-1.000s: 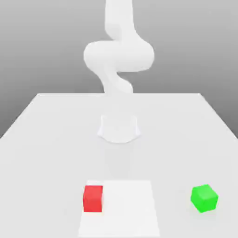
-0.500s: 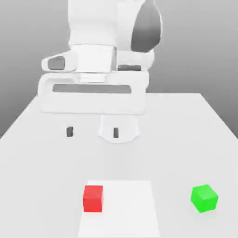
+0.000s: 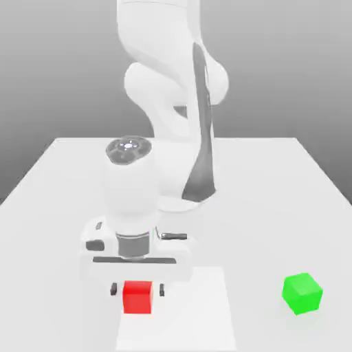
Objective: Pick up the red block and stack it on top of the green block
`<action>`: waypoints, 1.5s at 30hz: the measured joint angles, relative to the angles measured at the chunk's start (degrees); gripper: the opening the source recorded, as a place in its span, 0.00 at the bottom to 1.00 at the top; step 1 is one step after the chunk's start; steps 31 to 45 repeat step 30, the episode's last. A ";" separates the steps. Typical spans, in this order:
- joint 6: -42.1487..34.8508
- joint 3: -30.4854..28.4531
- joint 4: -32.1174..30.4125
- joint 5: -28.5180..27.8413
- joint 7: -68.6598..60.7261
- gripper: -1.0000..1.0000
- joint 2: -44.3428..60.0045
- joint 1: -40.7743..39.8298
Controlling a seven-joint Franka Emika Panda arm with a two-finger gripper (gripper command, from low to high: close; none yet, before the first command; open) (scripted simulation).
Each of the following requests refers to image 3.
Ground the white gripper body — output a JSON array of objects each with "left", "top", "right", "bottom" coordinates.
[{"left": 78, "top": 246, "right": 194, "bottom": 283}]

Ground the small red cube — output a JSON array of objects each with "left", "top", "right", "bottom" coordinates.
[{"left": 122, "top": 280, "right": 154, "bottom": 315}]

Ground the small green cube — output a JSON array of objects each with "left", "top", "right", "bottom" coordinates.
[{"left": 281, "top": 272, "right": 324, "bottom": 316}]

